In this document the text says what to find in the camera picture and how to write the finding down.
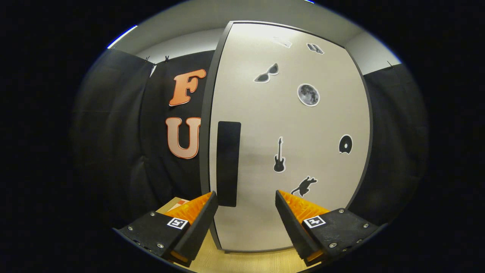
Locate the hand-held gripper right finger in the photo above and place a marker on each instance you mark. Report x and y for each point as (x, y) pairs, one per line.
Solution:
(295, 231)

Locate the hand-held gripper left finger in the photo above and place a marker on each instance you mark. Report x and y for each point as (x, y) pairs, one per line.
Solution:
(201, 231)

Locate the dark grey shoe cabinet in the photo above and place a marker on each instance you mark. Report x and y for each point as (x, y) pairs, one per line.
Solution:
(204, 151)

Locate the stack of books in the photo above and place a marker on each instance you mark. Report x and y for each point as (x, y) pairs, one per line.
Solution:
(178, 204)

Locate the black backdrop cloth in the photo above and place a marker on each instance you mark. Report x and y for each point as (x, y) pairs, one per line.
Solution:
(113, 132)

